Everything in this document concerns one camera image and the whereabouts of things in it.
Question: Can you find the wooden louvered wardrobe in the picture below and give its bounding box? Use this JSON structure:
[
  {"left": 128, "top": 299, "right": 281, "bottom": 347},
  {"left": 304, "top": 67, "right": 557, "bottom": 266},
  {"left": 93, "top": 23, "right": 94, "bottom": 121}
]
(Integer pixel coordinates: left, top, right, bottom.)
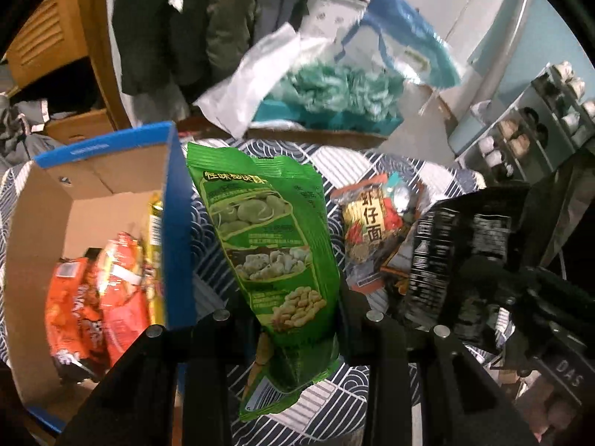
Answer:
[{"left": 0, "top": 0, "right": 135, "bottom": 146}]

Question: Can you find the yellow snack packet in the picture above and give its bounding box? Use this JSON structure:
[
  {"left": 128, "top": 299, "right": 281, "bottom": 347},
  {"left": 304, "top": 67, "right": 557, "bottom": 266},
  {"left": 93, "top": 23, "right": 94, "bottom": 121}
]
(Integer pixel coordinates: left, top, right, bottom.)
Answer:
[{"left": 146, "top": 193, "right": 167, "bottom": 326}]

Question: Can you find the small teal packet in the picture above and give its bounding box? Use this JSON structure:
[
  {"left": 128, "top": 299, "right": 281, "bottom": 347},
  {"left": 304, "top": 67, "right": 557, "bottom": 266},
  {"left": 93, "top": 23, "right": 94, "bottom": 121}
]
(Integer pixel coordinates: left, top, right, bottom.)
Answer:
[{"left": 383, "top": 173, "right": 412, "bottom": 210}]

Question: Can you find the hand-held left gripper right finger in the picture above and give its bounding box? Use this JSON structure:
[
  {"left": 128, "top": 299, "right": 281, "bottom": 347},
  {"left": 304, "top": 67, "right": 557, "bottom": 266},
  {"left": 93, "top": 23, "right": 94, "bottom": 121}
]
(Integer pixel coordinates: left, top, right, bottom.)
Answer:
[{"left": 341, "top": 309, "right": 526, "bottom": 446}]

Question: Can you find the olive hanging jacket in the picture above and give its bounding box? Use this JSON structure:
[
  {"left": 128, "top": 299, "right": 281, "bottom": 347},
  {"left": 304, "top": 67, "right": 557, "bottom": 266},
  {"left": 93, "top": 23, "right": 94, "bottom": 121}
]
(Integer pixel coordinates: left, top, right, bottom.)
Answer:
[{"left": 205, "top": 0, "right": 262, "bottom": 75}]

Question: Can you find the shoe rack with shoes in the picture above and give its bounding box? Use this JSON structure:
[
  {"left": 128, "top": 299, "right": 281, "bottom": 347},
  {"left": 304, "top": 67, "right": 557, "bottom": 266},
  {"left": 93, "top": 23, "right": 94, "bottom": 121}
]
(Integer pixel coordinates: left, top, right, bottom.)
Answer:
[{"left": 479, "top": 62, "right": 595, "bottom": 172}]

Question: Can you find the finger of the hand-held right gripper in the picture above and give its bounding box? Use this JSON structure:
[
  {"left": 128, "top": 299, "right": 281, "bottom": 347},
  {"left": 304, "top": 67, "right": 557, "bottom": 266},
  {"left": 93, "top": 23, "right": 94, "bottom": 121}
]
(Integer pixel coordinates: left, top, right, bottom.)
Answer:
[{"left": 458, "top": 258, "right": 540, "bottom": 300}]

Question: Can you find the blue plastic bag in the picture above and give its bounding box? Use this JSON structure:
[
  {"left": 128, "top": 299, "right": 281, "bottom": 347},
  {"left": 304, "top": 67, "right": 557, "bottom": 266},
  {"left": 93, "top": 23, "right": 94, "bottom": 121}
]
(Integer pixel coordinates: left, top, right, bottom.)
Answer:
[{"left": 335, "top": 0, "right": 463, "bottom": 90}]

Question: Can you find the blue cardboard box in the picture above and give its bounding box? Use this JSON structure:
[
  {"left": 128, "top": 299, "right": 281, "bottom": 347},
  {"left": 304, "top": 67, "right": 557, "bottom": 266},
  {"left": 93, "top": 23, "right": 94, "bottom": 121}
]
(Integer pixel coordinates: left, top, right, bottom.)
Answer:
[{"left": 0, "top": 121, "right": 196, "bottom": 435}]

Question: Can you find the red-orange snack packet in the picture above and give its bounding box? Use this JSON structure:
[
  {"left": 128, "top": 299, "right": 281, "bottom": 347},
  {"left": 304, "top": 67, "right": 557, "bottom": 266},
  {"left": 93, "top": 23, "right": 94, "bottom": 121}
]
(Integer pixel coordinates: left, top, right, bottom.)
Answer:
[{"left": 93, "top": 232, "right": 154, "bottom": 368}]

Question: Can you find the teal box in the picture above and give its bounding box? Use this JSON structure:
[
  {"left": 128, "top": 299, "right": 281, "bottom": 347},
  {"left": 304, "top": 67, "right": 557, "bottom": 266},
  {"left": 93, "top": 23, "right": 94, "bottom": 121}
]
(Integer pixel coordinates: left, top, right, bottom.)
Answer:
[{"left": 253, "top": 97, "right": 405, "bottom": 134}]

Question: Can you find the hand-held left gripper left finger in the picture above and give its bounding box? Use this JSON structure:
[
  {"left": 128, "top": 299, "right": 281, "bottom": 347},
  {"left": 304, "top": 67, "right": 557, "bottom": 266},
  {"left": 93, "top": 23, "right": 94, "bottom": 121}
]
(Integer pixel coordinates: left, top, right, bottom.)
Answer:
[{"left": 56, "top": 309, "right": 233, "bottom": 446}]

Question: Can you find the green snack packet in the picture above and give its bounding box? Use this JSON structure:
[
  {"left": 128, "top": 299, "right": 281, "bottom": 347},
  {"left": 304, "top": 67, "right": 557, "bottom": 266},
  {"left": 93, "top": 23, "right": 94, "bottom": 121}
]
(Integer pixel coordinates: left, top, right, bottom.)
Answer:
[{"left": 186, "top": 142, "right": 342, "bottom": 423}]

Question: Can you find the black hanging jacket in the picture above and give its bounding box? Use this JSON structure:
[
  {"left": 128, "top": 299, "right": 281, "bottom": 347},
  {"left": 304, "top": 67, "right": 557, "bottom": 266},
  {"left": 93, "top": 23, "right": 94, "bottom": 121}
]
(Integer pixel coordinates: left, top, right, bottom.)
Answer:
[{"left": 109, "top": 0, "right": 219, "bottom": 99}]

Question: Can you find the pile of grey clothes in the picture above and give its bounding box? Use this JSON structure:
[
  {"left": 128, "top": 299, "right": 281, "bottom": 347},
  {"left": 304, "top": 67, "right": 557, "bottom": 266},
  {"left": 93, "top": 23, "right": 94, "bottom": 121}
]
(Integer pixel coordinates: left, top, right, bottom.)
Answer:
[{"left": 0, "top": 95, "right": 52, "bottom": 168}]

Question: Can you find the orange snack packet dark base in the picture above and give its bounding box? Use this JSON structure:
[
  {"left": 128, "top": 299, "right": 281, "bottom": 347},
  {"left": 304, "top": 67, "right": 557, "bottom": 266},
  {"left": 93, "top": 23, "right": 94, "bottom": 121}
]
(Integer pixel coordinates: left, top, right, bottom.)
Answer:
[{"left": 44, "top": 258, "right": 110, "bottom": 382}]

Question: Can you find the clear noodle packet red print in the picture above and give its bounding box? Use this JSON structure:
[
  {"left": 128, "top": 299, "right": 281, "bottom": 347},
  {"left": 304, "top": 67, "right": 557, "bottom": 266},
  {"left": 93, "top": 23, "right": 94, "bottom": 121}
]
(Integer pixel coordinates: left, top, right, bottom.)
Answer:
[{"left": 332, "top": 174, "right": 426, "bottom": 293}]

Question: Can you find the person's right hand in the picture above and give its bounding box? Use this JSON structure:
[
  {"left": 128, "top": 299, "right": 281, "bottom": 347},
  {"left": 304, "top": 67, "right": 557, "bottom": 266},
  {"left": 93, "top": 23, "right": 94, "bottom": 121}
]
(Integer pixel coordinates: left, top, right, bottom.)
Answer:
[{"left": 525, "top": 381, "right": 584, "bottom": 444}]

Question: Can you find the black snack packet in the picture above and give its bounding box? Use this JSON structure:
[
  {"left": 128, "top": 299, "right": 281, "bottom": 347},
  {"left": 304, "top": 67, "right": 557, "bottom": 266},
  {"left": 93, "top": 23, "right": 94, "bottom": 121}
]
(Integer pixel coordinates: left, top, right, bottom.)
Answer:
[{"left": 400, "top": 193, "right": 517, "bottom": 351}]

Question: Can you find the white plastic bag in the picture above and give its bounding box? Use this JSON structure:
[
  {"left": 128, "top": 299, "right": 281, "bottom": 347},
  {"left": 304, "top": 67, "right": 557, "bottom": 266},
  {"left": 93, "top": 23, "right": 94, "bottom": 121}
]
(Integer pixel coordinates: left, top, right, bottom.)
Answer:
[{"left": 193, "top": 23, "right": 327, "bottom": 138}]

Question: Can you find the white door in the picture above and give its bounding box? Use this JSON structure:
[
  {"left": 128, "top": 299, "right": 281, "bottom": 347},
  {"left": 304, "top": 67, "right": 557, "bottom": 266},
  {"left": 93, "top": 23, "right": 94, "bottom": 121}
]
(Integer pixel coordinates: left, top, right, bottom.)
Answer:
[{"left": 446, "top": 0, "right": 531, "bottom": 66}]

